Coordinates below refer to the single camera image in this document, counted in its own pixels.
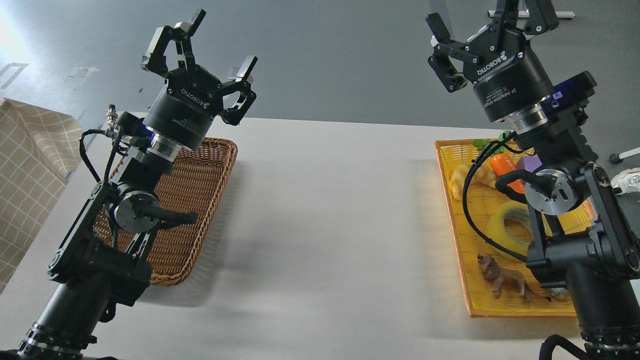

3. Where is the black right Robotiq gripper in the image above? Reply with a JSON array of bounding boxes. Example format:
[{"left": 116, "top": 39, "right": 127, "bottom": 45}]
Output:
[{"left": 426, "top": 0, "right": 560, "bottom": 122}]

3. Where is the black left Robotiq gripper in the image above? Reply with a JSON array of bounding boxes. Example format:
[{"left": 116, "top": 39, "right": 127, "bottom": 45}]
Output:
[{"left": 141, "top": 9, "right": 258, "bottom": 151}]

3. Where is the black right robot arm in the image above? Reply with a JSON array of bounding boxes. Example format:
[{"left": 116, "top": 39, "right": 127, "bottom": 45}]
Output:
[{"left": 425, "top": 0, "right": 639, "bottom": 360}]

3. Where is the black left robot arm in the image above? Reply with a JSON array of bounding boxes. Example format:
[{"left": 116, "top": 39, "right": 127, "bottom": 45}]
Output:
[{"left": 1, "top": 9, "right": 258, "bottom": 360}]

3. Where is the white metal stand base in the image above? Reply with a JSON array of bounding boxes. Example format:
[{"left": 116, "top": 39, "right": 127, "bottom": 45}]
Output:
[{"left": 487, "top": 10, "right": 576, "bottom": 20}]

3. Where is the brown wicker basket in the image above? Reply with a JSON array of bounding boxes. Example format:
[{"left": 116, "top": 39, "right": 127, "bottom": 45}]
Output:
[{"left": 110, "top": 137, "right": 238, "bottom": 286}]

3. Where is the orange toy carrot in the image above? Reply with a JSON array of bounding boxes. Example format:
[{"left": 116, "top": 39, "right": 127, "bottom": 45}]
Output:
[{"left": 471, "top": 130, "right": 522, "bottom": 177}]

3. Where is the purple foam cube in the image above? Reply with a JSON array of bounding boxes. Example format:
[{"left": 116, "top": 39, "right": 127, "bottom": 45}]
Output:
[{"left": 515, "top": 155, "right": 542, "bottom": 173}]

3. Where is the toy croissant bread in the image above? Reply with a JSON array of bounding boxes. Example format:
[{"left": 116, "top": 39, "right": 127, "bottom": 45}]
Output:
[{"left": 449, "top": 161, "right": 499, "bottom": 202}]

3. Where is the beige checkered cloth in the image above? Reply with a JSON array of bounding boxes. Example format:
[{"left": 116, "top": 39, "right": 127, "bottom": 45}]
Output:
[{"left": 0, "top": 97, "right": 82, "bottom": 289}]

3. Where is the white office chair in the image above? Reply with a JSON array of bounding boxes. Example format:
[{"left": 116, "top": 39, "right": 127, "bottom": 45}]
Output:
[{"left": 608, "top": 146, "right": 640, "bottom": 164}]

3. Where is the yellow plastic basket tray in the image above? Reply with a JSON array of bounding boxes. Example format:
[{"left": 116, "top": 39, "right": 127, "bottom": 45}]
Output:
[{"left": 434, "top": 139, "right": 576, "bottom": 318}]

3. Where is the white sneaker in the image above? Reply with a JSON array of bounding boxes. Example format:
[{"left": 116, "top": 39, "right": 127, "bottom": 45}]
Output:
[{"left": 611, "top": 167, "right": 640, "bottom": 195}]

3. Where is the brown toy lion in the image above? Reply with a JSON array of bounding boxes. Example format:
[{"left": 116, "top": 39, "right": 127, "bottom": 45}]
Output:
[{"left": 477, "top": 253, "right": 552, "bottom": 303}]

